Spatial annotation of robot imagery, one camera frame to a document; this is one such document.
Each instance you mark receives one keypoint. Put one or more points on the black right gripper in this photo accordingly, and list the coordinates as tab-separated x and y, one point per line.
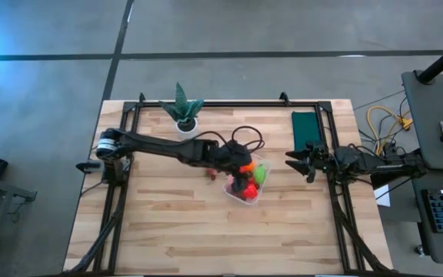
319	159

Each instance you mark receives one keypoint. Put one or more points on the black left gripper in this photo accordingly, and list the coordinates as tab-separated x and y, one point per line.
231	155

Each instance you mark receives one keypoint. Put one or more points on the orange fruit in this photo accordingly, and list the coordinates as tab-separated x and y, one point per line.
247	167

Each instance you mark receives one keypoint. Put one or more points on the red strawberry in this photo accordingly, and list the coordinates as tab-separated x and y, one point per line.
210	174

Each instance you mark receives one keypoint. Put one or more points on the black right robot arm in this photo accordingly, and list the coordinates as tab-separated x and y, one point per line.
390	167

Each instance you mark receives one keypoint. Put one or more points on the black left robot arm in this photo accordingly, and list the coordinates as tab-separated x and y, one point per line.
156	146

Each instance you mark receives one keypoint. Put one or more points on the black box beside arm base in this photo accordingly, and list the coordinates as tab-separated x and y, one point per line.
87	166

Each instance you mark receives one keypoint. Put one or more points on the clear plastic tupperware container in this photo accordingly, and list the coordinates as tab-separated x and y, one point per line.
227	188

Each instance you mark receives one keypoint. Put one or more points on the dark green cloth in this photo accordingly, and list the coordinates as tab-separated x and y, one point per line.
306	131

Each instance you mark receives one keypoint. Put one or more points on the snake plant in white pot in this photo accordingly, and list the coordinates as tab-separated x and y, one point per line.
185	111

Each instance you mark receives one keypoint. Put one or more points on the white paper sheet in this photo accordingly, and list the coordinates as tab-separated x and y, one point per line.
384	198

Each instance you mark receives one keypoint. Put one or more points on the grey side desk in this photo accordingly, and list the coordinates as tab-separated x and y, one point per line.
429	115

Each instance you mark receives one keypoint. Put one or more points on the grey keyboard desk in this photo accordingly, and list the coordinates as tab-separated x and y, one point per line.
437	246

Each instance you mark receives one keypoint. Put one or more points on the black pole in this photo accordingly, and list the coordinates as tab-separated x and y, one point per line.
440	61

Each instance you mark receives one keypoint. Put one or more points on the black aluminium frame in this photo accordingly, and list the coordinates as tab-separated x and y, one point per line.
225	104

